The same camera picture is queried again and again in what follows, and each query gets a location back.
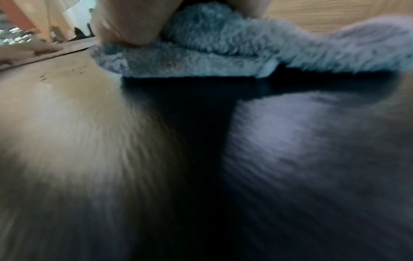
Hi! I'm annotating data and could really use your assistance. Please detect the person's left hand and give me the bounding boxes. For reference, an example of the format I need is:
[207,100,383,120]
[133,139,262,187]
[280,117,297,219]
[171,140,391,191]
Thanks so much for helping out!
[0,42,64,66]

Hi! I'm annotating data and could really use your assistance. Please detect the person's right hand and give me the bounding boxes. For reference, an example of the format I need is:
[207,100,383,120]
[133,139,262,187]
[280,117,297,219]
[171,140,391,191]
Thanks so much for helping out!
[92,0,275,46]

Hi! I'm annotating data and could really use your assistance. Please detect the grey cleaning cloth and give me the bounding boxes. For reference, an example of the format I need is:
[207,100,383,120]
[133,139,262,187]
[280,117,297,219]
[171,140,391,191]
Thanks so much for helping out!
[89,1,413,78]

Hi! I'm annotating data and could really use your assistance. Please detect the black bench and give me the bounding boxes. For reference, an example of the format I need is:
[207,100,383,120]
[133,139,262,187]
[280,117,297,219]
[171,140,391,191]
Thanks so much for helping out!
[0,37,413,261]

